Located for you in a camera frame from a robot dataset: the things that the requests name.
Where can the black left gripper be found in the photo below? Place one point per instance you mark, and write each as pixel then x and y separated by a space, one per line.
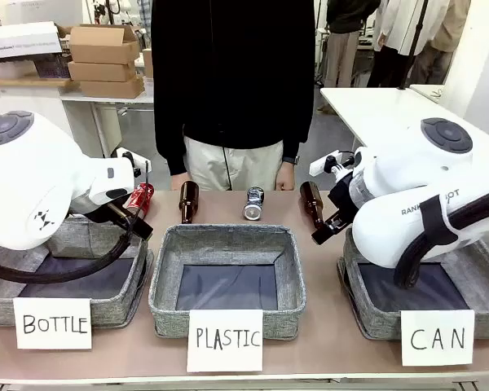
pixel 140 230

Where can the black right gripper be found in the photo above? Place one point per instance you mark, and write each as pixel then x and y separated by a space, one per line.
pixel 342 203

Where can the crushed red soda can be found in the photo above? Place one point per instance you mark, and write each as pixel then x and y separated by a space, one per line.
pixel 140 199

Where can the brown glass bottle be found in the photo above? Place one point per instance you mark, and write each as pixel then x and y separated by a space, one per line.
pixel 188 199
pixel 311 201

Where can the crushed blue soda can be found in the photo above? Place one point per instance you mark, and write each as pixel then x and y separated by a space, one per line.
pixel 254 207

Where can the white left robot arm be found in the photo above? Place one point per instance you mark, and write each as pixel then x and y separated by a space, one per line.
pixel 24 183

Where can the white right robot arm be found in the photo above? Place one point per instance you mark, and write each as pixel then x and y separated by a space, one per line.
pixel 411 171

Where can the grey basket labelled bottle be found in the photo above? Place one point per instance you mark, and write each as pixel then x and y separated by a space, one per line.
pixel 114 311

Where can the grey basket labelled plastic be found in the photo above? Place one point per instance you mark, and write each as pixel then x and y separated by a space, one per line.
pixel 285 317

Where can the grey basket labelled can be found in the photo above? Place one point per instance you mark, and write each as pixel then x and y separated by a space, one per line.
pixel 375 322

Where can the white paper label CAN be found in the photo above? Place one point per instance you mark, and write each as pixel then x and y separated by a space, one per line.
pixel 437 338

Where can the person's right hand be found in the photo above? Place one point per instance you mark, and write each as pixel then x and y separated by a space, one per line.
pixel 177 184

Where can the person's left hand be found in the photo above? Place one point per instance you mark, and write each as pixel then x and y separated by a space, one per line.
pixel 286 179

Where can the dark wristwatch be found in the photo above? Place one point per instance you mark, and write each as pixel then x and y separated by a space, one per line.
pixel 291 159

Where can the white side table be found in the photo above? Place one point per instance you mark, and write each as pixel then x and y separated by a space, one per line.
pixel 371 110

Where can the white paper label BOTTLE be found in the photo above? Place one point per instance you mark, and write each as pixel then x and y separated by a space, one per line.
pixel 53 323

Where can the white desk with legs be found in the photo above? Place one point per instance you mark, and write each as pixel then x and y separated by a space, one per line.
pixel 106 98

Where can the white paper label PLASTIC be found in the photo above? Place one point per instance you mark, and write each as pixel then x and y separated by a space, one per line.
pixel 225 340

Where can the flat closed cardboard box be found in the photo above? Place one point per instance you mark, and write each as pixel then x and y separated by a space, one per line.
pixel 100 71
pixel 110 88

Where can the small upright cardboard box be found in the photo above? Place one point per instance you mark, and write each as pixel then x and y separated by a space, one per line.
pixel 147 63

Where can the person in black sweater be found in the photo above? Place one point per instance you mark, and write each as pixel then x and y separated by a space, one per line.
pixel 228 81

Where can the bystander with beige trousers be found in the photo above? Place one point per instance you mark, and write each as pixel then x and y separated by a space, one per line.
pixel 342 53

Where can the dark purple crate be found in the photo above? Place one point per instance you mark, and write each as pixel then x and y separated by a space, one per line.
pixel 53 67

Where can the open cardboard box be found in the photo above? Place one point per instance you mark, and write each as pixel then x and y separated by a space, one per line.
pixel 102 49

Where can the wooden shelf board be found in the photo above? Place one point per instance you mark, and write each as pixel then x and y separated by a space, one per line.
pixel 24 82

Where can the black tripod pole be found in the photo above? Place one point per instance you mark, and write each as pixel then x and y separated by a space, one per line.
pixel 412 49

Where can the white plastic tub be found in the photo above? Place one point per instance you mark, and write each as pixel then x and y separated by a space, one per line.
pixel 8 70

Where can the bystander in white shirt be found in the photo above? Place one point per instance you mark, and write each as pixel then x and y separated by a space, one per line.
pixel 395 24

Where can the white printed cardboard box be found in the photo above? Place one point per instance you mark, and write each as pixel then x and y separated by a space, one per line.
pixel 20 40

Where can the bystander in tan jacket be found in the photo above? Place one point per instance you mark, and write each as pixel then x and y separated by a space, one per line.
pixel 448 36

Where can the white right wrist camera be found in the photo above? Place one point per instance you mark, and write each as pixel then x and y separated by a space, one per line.
pixel 322 166

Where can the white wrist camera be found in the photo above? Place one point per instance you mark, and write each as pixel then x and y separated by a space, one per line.
pixel 127 156
pixel 322 166

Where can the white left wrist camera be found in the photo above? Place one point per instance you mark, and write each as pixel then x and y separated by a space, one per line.
pixel 127 156

